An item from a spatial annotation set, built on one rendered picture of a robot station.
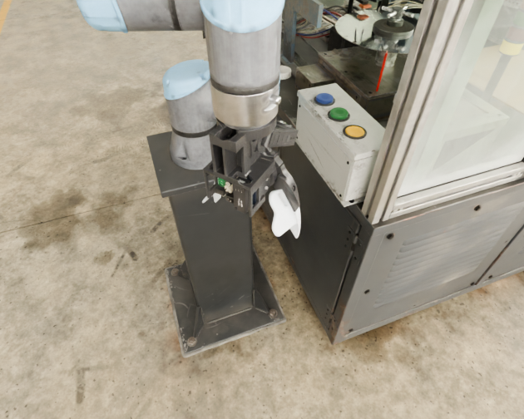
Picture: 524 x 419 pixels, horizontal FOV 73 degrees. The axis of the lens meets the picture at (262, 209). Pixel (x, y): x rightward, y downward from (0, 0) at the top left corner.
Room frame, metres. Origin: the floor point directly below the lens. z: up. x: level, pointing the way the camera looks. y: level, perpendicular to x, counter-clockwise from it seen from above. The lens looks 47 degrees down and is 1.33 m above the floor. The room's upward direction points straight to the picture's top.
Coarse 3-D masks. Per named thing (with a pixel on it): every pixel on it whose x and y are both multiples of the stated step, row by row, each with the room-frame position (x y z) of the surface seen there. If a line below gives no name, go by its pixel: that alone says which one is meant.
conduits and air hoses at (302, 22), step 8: (328, 8) 1.34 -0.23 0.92; (336, 8) 1.37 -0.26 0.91; (344, 8) 1.32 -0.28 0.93; (360, 8) 1.34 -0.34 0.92; (296, 24) 1.43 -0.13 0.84; (304, 24) 1.40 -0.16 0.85; (328, 24) 1.49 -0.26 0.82; (296, 32) 1.57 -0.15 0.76; (304, 32) 1.54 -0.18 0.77; (320, 32) 1.48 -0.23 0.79
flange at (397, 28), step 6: (402, 18) 1.08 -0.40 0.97; (378, 24) 1.08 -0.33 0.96; (384, 24) 1.08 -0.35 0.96; (390, 24) 1.06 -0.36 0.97; (396, 24) 1.05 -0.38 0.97; (402, 24) 1.06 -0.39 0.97; (408, 24) 1.08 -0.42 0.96; (378, 30) 1.05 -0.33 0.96; (384, 30) 1.04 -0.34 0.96; (390, 30) 1.04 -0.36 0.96; (396, 30) 1.04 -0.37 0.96; (402, 30) 1.04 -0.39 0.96; (408, 30) 1.04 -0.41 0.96; (396, 36) 1.02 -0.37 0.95
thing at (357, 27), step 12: (360, 12) 1.21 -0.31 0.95; (372, 12) 1.21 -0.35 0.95; (384, 12) 1.21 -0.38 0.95; (336, 24) 1.11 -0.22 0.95; (348, 24) 1.11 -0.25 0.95; (360, 24) 1.11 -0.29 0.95; (372, 24) 1.11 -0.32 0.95; (348, 36) 1.02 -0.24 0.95; (360, 36) 1.02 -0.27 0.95; (372, 36) 1.02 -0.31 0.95; (384, 36) 1.02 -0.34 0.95; (408, 36) 1.02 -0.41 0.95; (372, 48) 0.94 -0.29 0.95; (384, 48) 0.94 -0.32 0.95; (396, 48) 0.94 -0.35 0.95; (408, 48) 0.94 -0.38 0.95
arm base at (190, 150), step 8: (176, 136) 0.73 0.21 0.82; (184, 136) 0.71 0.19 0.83; (192, 136) 0.71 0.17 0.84; (200, 136) 0.71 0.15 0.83; (208, 136) 0.72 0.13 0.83; (176, 144) 0.72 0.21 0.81; (184, 144) 0.71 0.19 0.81; (192, 144) 0.71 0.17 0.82; (200, 144) 0.71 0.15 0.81; (208, 144) 0.72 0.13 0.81; (176, 152) 0.71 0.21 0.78; (184, 152) 0.72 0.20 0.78; (192, 152) 0.70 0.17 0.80; (200, 152) 0.70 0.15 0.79; (208, 152) 0.71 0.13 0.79; (176, 160) 0.71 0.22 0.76; (184, 160) 0.70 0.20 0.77; (192, 160) 0.69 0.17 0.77; (200, 160) 0.70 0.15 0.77; (208, 160) 0.70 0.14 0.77; (192, 168) 0.69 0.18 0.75; (200, 168) 0.69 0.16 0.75
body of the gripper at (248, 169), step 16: (224, 128) 0.34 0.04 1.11; (256, 128) 0.34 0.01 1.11; (272, 128) 0.35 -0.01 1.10; (224, 144) 0.32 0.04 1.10; (240, 144) 0.32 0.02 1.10; (256, 144) 0.36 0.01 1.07; (224, 160) 0.32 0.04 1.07; (240, 160) 0.34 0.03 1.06; (256, 160) 0.36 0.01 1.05; (272, 160) 0.36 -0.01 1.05; (224, 176) 0.32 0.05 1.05; (240, 176) 0.33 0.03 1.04; (256, 176) 0.33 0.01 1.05; (272, 176) 0.35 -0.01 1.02; (208, 192) 0.34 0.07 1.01; (224, 192) 0.34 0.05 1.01; (240, 192) 0.32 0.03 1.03; (256, 192) 0.33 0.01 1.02; (240, 208) 0.32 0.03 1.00; (256, 208) 0.32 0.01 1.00
